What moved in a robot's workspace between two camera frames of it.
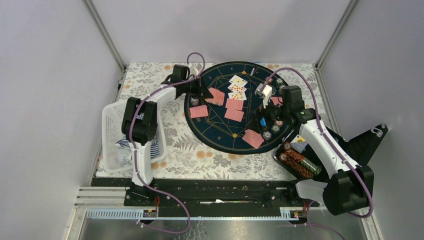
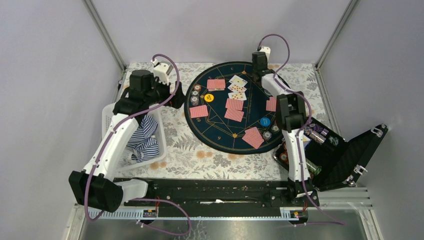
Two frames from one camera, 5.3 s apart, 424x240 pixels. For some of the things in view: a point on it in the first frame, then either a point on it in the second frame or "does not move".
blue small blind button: x=263 y=121 does not move
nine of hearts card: x=234 y=88 does not move
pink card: x=218 y=96 -> x=216 y=84
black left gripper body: x=194 y=87 -> x=159 y=91
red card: x=198 y=111 does not move
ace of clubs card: x=238 y=80 does not move
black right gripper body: x=273 y=112 -> x=253 y=71
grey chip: x=194 y=101 does not move
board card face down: x=234 y=114 does not move
